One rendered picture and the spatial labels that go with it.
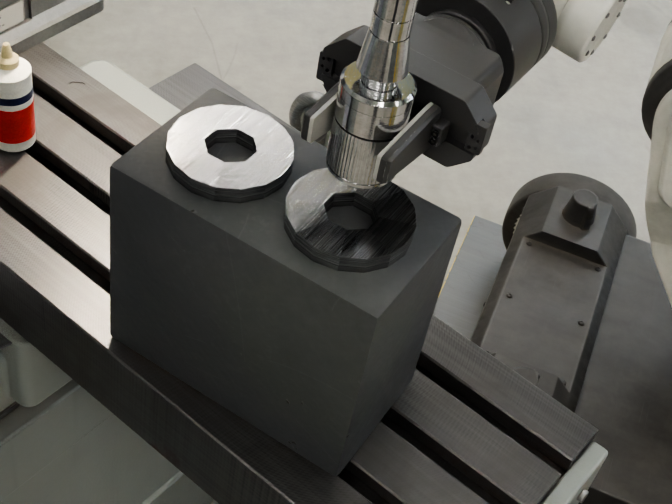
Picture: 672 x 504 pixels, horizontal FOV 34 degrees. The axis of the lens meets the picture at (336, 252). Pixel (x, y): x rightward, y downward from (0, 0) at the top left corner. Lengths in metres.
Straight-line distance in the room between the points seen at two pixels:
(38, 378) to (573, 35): 0.57
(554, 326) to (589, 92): 1.53
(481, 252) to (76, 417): 0.83
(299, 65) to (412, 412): 1.94
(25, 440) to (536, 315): 0.67
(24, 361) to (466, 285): 0.88
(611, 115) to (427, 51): 2.17
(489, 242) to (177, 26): 1.28
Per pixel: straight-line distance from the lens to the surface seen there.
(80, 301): 0.94
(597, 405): 1.43
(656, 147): 1.17
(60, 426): 1.19
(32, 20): 1.20
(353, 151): 0.68
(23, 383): 1.06
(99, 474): 1.35
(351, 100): 0.66
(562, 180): 1.68
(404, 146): 0.67
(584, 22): 0.83
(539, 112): 2.81
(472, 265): 1.77
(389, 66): 0.65
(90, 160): 1.06
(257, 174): 0.76
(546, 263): 1.54
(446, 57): 0.73
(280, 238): 0.73
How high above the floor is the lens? 1.64
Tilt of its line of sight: 45 degrees down
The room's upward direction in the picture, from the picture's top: 12 degrees clockwise
